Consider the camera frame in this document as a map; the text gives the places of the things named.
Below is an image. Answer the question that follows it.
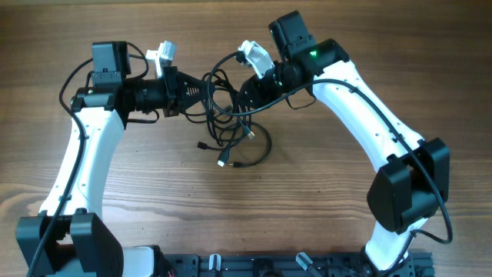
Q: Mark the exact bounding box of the black USB-A cable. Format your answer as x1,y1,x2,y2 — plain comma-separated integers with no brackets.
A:
184,68,256,149

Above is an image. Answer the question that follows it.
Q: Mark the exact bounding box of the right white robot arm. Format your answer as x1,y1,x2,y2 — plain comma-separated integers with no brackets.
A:
238,11,450,276

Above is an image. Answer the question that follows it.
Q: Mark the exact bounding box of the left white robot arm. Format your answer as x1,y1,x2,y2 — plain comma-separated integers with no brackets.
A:
16,41,213,276

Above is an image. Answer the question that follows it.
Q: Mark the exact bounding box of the thin black cable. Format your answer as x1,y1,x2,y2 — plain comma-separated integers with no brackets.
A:
196,121,273,169

